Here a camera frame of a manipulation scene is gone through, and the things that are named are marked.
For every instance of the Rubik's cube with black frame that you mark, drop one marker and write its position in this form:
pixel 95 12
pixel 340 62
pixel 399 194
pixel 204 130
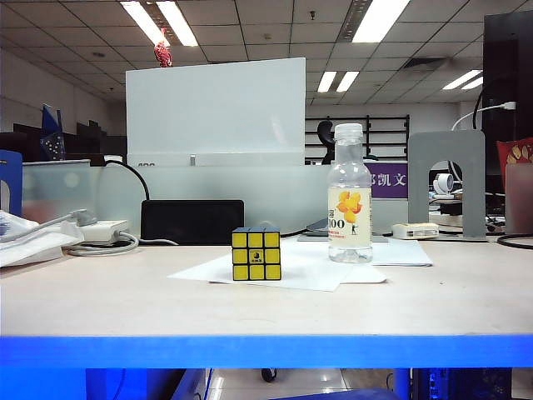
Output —
pixel 266 256

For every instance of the black rectangular box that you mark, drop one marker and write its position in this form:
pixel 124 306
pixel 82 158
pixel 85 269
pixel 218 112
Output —
pixel 183 221

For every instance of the clear bottle with flower label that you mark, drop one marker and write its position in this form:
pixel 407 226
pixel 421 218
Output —
pixel 350 175

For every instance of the black office chair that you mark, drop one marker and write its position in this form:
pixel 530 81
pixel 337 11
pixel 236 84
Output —
pixel 324 131

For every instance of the white paper sheet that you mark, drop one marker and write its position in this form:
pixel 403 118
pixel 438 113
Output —
pixel 368 275
pixel 200 273
pixel 399 252

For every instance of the white acrylic board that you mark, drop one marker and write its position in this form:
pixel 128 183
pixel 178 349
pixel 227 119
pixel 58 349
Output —
pixel 216 108

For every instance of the purple sign with characters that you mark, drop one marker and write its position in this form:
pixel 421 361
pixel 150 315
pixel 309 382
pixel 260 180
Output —
pixel 391 180

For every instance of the ceiling light panel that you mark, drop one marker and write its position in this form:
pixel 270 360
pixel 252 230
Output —
pixel 347 81
pixel 462 79
pixel 379 18
pixel 141 18
pixel 327 81
pixel 177 21

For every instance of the black shelf rack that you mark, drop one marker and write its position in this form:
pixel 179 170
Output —
pixel 387 133

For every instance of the frosted glass desk partition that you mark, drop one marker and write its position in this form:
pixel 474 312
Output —
pixel 116 196

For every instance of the upright grey metal bookend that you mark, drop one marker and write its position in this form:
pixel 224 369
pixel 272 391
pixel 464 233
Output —
pixel 416 187

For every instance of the white power adapter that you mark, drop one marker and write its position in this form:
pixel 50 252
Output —
pixel 415 230

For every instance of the white power strip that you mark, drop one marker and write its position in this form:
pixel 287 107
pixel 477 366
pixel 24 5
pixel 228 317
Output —
pixel 104 228

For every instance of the black caster wheel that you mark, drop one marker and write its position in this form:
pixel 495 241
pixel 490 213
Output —
pixel 268 375

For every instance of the small white desk fan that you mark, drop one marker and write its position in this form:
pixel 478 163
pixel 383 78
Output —
pixel 443 182

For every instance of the red hanging ornament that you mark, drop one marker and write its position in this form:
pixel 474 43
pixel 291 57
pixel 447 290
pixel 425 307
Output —
pixel 163 52

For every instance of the ceiling air vent grille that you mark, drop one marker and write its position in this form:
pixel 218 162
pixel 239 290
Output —
pixel 429 62

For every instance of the frosted plastic panel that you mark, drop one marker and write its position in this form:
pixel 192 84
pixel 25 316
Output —
pixel 54 187
pixel 520 196

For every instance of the blue dotted flag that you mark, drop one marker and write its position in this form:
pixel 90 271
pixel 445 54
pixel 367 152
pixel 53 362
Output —
pixel 50 125

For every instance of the white plastic bag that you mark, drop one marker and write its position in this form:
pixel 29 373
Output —
pixel 25 246

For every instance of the red patterned package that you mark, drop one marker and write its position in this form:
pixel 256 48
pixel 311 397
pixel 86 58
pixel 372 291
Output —
pixel 516 152

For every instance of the blue metal bookend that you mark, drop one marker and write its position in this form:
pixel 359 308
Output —
pixel 10 166

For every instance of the tall black cabinet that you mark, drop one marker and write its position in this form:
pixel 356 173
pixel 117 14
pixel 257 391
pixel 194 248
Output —
pixel 499 62

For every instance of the blue table edge rail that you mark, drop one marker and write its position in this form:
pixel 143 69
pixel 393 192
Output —
pixel 266 352

